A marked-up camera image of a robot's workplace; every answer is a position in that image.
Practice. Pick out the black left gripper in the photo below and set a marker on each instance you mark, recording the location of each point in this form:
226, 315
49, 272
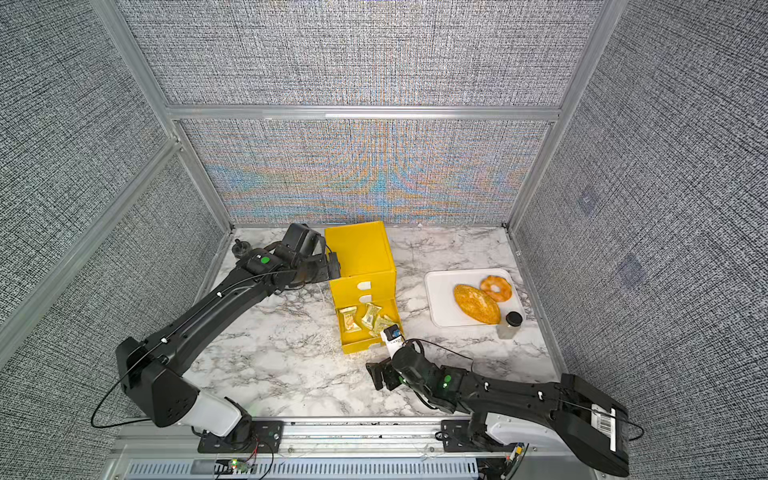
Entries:
325, 272

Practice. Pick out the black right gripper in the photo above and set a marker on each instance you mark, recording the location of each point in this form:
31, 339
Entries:
388, 370

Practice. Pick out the yellow cookie packet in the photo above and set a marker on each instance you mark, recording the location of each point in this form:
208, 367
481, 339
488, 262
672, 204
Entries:
372, 312
381, 323
348, 315

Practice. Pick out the yellow plastic drawer cabinet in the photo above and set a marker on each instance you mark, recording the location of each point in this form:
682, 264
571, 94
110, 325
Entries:
368, 275

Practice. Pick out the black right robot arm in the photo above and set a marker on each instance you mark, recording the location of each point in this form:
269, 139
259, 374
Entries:
590, 422

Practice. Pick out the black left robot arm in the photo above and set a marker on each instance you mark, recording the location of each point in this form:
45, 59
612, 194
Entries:
151, 371

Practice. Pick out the glass jar black lid left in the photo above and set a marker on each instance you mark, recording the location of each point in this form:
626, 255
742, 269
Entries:
241, 249

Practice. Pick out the glass jar black lid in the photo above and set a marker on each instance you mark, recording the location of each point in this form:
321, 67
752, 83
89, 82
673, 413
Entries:
509, 326
241, 249

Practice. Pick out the white plastic tray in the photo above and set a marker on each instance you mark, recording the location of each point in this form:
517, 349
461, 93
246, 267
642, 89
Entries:
444, 310

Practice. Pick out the crumb-coated oval bread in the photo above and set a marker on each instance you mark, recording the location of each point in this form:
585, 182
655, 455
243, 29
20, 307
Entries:
477, 304

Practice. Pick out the glass jar black lid right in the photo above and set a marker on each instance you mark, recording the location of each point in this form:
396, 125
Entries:
509, 326

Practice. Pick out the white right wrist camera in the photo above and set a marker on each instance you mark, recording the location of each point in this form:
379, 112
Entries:
393, 338

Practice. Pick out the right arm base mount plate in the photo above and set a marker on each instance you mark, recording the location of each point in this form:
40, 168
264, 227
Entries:
458, 436

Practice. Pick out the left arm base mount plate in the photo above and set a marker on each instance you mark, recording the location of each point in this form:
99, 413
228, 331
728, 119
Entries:
247, 436

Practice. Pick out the glazed twisted ring bread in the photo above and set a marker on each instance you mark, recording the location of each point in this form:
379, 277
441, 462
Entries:
497, 288

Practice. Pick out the aluminium front rail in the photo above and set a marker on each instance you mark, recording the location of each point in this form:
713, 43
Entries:
308, 437

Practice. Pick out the white slotted cable duct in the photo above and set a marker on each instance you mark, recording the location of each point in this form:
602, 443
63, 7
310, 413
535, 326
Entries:
306, 468

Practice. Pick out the aluminium enclosure frame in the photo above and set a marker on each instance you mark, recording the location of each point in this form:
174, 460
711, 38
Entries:
23, 321

